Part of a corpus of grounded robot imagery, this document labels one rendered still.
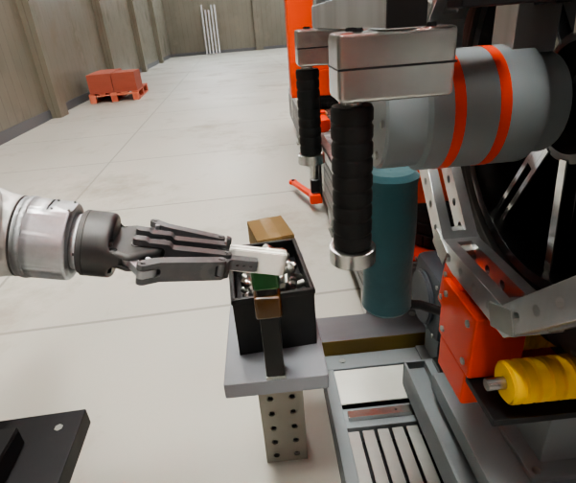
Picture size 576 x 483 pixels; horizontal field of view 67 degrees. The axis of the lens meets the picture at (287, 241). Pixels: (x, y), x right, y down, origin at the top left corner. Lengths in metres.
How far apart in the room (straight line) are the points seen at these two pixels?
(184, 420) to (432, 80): 1.14
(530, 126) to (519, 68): 0.06
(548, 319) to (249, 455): 0.86
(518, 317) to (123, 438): 1.06
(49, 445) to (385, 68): 0.86
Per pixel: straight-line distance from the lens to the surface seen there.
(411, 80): 0.37
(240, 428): 1.28
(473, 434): 0.99
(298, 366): 0.76
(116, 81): 8.12
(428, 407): 1.13
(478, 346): 0.71
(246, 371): 0.76
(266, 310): 0.65
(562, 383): 0.68
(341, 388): 1.24
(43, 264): 0.52
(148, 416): 1.38
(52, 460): 0.96
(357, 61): 0.36
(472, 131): 0.54
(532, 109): 0.56
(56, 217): 0.52
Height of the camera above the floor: 0.96
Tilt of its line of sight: 26 degrees down
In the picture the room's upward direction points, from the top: 5 degrees counter-clockwise
